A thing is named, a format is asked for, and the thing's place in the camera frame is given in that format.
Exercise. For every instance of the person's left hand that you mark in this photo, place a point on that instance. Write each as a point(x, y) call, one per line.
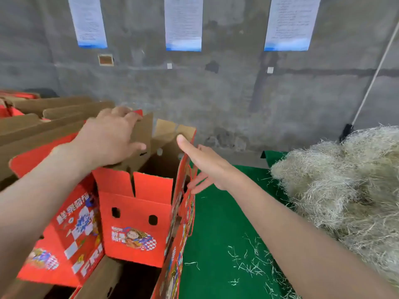
point(109, 140)

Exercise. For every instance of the person's right hand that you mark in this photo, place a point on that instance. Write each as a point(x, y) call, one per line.
point(212, 168)

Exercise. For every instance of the red cardboard box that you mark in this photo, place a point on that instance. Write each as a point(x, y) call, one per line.
point(134, 214)

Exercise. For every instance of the group of red boxes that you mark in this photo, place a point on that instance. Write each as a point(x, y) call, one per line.
point(62, 239)

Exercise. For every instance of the pile of wood wool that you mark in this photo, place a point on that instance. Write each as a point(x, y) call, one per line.
point(349, 183)

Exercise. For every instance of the person's right forearm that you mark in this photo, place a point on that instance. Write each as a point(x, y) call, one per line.
point(293, 246)

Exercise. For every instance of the person's left forearm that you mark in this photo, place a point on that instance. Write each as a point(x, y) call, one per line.
point(31, 208)

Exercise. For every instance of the white pole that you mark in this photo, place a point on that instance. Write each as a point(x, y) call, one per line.
point(374, 77)

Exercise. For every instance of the orange wall plate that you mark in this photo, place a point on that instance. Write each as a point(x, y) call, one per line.
point(106, 59)

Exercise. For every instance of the white blue wall poster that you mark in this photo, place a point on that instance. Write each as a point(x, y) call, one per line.
point(183, 23)
point(87, 21)
point(292, 23)

